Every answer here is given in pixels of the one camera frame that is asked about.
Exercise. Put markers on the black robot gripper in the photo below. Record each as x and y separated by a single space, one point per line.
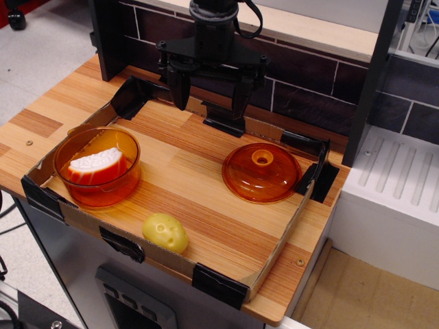
214 53

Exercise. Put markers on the orange and white toy sushi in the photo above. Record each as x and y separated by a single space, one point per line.
99 168

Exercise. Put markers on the orange transparent pot lid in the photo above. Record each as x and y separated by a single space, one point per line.
261 173

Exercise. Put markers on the orange transparent plastic pot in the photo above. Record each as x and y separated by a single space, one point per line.
87 140

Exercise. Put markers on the yellow toy potato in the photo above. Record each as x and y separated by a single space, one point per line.
166 231

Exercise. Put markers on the black caster wheel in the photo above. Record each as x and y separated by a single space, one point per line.
16 19

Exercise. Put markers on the white ribbed sink drainer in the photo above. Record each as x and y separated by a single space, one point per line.
387 213

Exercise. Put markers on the grey oven control panel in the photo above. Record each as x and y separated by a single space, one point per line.
130 307

